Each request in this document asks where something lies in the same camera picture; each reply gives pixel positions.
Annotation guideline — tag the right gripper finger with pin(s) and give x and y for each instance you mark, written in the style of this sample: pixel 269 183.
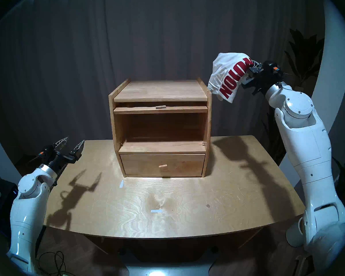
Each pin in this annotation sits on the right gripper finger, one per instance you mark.
pixel 248 82
pixel 255 67

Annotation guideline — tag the tall dark leafy plant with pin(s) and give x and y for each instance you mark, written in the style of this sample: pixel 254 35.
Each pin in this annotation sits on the tall dark leafy plant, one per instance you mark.
pixel 303 54

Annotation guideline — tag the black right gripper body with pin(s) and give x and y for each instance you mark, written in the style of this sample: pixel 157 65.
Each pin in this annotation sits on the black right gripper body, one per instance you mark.
pixel 261 81

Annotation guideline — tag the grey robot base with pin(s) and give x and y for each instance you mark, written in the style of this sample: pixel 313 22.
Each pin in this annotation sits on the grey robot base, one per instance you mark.
pixel 166 271

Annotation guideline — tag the wooden drawer with knob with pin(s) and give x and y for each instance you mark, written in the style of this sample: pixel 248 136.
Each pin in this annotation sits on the wooden drawer with knob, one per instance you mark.
pixel 138 164

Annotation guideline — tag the wooden flap door with knob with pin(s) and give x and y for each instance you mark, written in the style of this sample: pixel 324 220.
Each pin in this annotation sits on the wooden flap door with knob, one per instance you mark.
pixel 132 110

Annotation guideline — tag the black computer case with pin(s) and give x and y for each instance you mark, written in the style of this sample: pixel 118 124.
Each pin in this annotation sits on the black computer case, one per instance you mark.
pixel 5 209

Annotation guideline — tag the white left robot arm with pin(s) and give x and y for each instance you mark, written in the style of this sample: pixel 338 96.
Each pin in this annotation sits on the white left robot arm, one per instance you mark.
pixel 26 219

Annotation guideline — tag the white plant pot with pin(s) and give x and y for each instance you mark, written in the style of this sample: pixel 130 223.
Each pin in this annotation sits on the white plant pot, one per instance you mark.
pixel 293 235

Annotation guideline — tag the white shirt red print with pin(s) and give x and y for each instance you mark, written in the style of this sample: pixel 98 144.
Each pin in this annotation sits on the white shirt red print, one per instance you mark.
pixel 224 74

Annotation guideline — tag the wooden cabinet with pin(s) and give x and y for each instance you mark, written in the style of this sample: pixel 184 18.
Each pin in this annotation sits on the wooden cabinet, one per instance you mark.
pixel 161 91

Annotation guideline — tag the grey curtain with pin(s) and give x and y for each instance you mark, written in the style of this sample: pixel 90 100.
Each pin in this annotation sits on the grey curtain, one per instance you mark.
pixel 74 62

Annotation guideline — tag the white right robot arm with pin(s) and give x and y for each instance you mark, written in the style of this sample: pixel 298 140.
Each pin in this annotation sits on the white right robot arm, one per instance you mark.
pixel 307 151

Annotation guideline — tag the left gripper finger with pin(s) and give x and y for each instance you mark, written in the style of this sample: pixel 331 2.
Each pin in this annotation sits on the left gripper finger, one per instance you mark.
pixel 61 143
pixel 77 151

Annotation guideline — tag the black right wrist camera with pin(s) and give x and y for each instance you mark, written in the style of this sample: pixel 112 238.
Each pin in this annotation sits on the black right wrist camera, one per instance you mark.
pixel 271 67

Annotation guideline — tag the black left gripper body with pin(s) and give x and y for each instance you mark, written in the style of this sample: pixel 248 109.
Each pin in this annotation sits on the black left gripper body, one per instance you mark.
pixel 60 161

